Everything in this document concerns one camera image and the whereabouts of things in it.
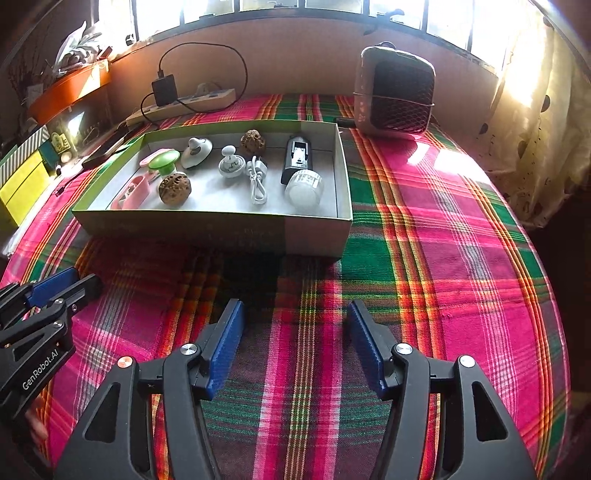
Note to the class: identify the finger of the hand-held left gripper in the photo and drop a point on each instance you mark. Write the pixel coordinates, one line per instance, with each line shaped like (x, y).
(53, 284)
(83, 286)

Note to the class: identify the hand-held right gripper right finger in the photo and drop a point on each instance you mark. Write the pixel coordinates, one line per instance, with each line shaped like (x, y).
(367, 350)

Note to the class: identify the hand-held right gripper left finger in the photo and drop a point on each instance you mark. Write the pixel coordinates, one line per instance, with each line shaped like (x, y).
(226, 350)

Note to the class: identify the pink plastic clip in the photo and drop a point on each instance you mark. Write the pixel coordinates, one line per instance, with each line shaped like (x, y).
(136, 189)
(147, 160)

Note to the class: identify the green white cardboard box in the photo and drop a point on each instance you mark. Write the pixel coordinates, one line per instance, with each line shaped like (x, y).
(231, 235)

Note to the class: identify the brown walnut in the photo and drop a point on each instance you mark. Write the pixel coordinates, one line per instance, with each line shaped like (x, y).
(252, 140)
(171, 189)

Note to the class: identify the green mushroom-shaped massager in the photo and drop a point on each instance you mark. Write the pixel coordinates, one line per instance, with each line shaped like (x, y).
(164, 159)

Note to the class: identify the white round jar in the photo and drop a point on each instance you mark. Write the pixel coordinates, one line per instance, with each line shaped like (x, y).
(304, 189)

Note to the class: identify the white round panda gadget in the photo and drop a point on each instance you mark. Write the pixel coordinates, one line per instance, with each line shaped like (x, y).
(196, 154)

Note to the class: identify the white knob massager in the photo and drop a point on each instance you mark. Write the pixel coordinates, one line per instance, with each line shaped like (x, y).
(231, 168)

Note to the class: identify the black rectangular device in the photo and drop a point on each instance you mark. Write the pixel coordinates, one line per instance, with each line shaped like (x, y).
(291, 173)

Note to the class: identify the person's left hand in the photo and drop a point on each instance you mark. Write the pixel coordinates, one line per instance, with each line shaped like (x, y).
(37, 427)

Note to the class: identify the yellow box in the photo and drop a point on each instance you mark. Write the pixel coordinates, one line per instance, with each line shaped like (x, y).
(23, 189)

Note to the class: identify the pink green plaid tablecloth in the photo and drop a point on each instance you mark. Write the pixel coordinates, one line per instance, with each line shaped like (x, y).
(438, 277)

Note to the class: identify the black phone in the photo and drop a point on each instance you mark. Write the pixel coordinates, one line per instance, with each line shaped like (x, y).
(104, 150)

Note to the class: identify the small green printed box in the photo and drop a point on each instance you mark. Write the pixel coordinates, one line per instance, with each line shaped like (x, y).
(60, 143)

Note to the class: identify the green white striped box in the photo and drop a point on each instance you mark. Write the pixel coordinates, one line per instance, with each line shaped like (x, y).
(27, 143)

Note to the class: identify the orange planter box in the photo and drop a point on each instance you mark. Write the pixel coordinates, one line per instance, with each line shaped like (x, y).
(69, 92)

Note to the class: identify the dried twig bouquet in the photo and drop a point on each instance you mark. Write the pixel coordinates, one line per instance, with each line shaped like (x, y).
(27, 78)

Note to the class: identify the black charger adapter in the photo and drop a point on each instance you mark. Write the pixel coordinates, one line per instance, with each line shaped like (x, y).
(165, 92)

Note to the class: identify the small black object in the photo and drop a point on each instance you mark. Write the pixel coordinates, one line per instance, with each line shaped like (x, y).
(344, 123)

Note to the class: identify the white power strip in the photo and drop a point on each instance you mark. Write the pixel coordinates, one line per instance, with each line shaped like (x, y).
(217, 98)

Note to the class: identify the white plug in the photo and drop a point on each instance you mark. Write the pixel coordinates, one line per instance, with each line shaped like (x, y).
(205, 88)

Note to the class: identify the grey portable heater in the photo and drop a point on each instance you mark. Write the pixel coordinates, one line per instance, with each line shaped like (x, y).
(397, 97)

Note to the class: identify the cream patterned curtain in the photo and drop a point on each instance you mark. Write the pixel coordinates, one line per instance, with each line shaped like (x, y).
(531, 138)

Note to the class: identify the window with dark bars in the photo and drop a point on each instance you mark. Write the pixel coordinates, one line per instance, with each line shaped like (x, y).
(207, 7)

